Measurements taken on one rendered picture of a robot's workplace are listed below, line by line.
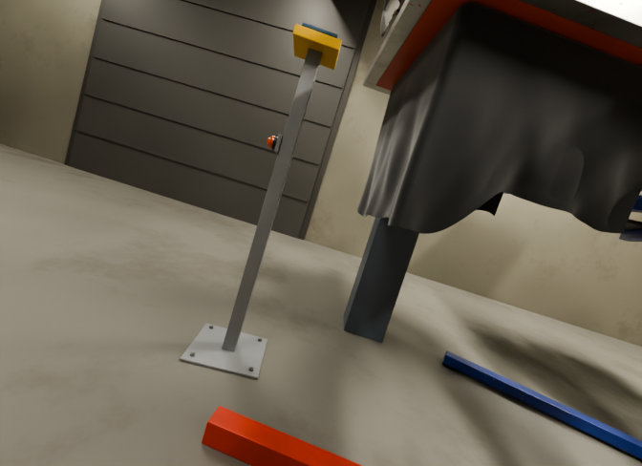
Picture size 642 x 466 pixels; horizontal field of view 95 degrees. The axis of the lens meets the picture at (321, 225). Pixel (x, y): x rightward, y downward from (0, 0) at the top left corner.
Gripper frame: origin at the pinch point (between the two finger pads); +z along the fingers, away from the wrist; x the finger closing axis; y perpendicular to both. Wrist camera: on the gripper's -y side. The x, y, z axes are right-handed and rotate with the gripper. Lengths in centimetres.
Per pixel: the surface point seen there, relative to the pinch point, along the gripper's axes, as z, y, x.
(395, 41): 2.9, -2.1, 0.1
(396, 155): 29.6, -7.3, -7.7
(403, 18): 2.9, -11.0, 1.0
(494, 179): 31.0, -20.9, -24.0
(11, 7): -68, 331, 418
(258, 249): 64, 10, 19
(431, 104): 21.8, -21.2, -7.3
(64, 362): 98, -9, 52
